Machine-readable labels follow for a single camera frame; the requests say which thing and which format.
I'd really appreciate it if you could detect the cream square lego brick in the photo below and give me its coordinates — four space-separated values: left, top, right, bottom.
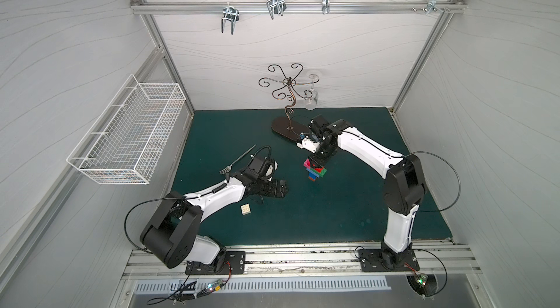
241 204 251 216

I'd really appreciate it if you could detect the light blue long lego brick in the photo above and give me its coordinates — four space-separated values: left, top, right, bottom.
308 169 320 178

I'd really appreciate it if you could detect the green lego brick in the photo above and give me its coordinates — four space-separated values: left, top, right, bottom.
316 168 327 177

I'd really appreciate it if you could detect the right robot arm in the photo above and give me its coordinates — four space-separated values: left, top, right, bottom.
296 116 427 267

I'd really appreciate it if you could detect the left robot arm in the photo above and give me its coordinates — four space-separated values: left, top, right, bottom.
139 156 288 272

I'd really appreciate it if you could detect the silver fork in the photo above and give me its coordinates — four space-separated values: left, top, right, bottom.
219 145 256 175

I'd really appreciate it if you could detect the clear wine glass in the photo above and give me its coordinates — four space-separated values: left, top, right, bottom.
305 73 319 111

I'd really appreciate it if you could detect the bronze scroll cup stand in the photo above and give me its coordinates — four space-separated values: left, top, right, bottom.
258 63 311 143

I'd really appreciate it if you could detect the metal single hook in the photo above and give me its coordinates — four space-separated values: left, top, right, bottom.
322 0 330 15

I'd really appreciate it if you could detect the metal double hook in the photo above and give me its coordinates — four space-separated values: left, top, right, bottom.
266 0 287 19
221 6 240 35

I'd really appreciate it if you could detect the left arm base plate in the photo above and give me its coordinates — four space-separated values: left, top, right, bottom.
185 250 246 276

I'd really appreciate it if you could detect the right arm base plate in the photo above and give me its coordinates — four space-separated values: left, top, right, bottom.
354 247 420 273

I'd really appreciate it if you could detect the white vented cable duct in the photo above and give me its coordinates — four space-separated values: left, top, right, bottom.
134 275 392 296

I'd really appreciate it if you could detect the white wire basket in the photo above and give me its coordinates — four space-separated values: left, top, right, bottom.
66 75 186 185

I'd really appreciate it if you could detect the metal bracket hook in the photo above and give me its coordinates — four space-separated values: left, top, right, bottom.
411 0 451 15

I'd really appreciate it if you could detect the aluminium front rail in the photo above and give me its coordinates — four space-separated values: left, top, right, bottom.
121 239 482 280

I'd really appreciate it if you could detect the aluminium cross rail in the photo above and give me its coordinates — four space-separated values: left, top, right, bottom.
131 0 468 16

